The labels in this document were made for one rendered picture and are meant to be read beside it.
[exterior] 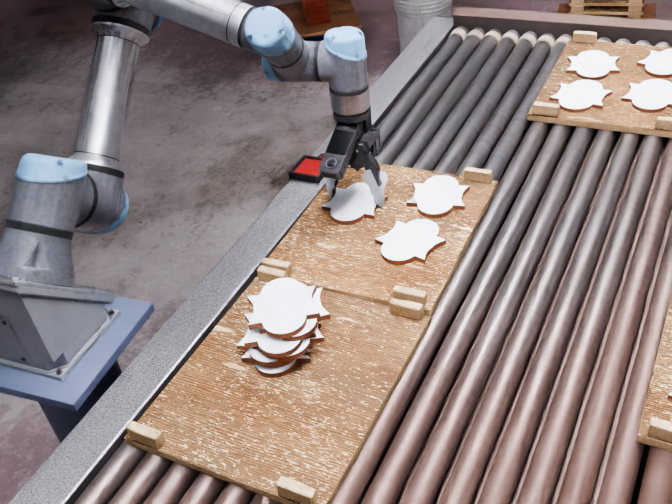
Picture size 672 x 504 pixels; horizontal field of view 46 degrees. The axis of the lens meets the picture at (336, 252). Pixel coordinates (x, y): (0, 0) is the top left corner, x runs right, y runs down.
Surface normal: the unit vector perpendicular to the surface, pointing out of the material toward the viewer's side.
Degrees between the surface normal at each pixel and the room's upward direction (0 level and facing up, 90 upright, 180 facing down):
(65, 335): 90
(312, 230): 0
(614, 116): 0
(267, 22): 46
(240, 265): 0
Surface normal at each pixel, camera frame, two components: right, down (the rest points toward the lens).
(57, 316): 0.91, 0.16
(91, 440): -0.12, -0.77
